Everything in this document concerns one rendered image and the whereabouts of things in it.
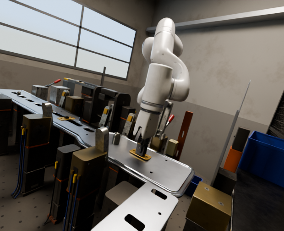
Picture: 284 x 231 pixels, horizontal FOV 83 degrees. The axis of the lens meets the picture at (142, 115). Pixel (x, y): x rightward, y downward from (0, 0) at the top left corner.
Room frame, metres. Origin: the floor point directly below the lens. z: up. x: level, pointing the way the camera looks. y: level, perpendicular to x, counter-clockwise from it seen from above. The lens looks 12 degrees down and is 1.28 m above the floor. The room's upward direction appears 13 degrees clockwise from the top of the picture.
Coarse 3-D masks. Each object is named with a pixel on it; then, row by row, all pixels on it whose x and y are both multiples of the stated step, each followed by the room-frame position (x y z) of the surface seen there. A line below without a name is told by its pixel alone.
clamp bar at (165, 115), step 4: (164, 104) 0.69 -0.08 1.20; (168, 104) 0.69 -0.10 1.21; (172, 104) 0.72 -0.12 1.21; (164, 108) 0.73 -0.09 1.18; (168, 108) 0.72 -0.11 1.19; (164, 112) 0.72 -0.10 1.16; (168, 112) 0.71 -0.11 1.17; (160, 116) 0.72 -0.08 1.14; (164, 116) 0.72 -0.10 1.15; (168, 116) 0.71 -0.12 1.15; (160, 120) 0.71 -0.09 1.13; (164, 120) 0.71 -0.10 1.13; (160, 124) 0.72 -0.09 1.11; (164, 124) 0.70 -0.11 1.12; (160, 128) 0.71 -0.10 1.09; (164, 128) 0.70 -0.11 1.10; (156, 132) 0.71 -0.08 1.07; (160, 136) 0.69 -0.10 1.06
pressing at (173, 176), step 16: (16, 96) 1.01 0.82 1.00; (32, 96) 1.10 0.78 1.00; (32, 112) 0.80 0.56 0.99; (64, 112) 0.91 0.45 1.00; (64, 128) 0.68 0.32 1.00; (80, 128) 0.72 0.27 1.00; (80, 144) 0.58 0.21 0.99; (112, 144) 0.62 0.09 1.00; (128, 144) 0.66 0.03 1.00; (112, 160) 0.50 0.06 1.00; (128, 160) 0.52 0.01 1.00; (144, 160) 0.55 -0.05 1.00; (160, 160) 0.58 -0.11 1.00; (176, 160) 0.61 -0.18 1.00; (144, 176) 0.45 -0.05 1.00; (160, 176) 0.47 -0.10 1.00; (176, 176) 0.49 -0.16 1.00; (192, 176) 0.53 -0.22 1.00; (176, 192) 0.41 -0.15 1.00
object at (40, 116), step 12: (24, 120) 0.59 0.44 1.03; (36, 120) 0.59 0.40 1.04; (48, 120) 0.64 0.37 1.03; (24, 132) 0.58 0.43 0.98; (36, 132) 0.60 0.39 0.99; (48, 132) 0.64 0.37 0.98; (24, 144) 0.58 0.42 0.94; (36, 144) 0.60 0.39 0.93; (24, 156) 0.58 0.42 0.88; (36, 156) 0.61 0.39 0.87; (24, 168) 0.59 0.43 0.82; (36, 168) 0.62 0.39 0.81; (24, 180) 0.58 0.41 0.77; (36, 180) 0.62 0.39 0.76; (24, 192) 0.58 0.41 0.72
